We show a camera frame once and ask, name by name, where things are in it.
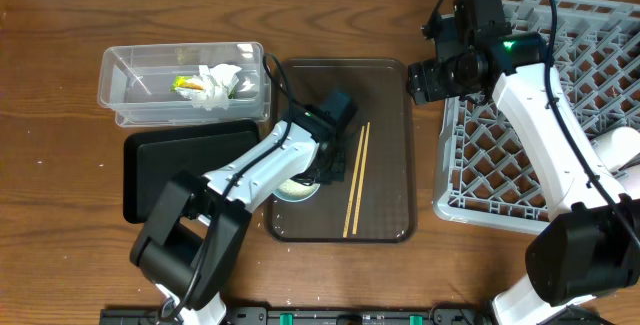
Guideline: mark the light blue rice bowl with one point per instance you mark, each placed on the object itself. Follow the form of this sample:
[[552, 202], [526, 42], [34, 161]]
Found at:
[[292, 191]]

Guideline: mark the wooden chopstick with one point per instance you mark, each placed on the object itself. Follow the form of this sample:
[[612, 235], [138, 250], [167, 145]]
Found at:
[[360, 183], [354, 181]]

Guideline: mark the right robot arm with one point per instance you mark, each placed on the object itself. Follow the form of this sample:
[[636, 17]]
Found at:
[[591, 245]]

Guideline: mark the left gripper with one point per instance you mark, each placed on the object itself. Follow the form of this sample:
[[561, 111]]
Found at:
[[339, 168]]

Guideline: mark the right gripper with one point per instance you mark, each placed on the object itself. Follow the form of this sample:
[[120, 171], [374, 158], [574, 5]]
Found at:
[[428, 80]]

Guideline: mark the grey dishwasher rack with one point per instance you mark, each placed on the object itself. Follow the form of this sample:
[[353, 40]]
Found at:
[[484, 175]]

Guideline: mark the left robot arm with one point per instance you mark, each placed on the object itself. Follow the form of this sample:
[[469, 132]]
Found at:
[[194, 191]]

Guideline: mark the right wooden chopstick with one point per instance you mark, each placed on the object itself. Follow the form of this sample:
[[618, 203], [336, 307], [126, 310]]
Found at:
[[360, 183]]

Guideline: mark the left wooden chopstick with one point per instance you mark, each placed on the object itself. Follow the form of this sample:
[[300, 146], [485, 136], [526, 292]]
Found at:
[[354, 181]]

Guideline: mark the yellow green snack wrapper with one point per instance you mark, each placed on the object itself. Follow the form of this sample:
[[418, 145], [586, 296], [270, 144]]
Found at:
[[204, 87]]

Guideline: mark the white cup green inside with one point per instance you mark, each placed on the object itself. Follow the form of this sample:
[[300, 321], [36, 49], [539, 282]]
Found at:
[[617, 147]]

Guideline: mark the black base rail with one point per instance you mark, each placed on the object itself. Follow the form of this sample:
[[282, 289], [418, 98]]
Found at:
[[437, 316]]

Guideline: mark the black plastic bin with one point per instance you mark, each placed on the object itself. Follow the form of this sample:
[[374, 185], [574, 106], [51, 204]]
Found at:
[[152, 158]]

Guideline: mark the white tissue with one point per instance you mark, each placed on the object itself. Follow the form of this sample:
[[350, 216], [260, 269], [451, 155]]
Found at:
[[221, 72]]

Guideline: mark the clear plastic bin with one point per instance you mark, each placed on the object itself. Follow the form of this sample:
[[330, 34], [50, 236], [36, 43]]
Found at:
[[135, 82]]

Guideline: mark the brown serving tray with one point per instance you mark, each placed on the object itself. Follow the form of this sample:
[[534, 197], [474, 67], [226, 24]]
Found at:
[[388, 208]]

